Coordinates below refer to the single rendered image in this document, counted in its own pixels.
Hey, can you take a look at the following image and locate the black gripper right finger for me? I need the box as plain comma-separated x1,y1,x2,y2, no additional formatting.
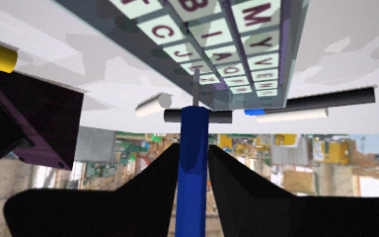
207,145,379,237

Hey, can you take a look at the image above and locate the yellow cylinder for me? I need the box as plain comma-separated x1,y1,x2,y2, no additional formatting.
0,46,18,73

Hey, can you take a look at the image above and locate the keyboard with white letter keys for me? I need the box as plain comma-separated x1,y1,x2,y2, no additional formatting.
47,0,311,112

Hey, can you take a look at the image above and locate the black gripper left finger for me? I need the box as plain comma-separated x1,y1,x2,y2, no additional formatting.
2,143,180,237

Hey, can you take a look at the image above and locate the blue stylus with thin metal tip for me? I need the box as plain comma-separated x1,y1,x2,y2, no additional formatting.
175,82,209,237

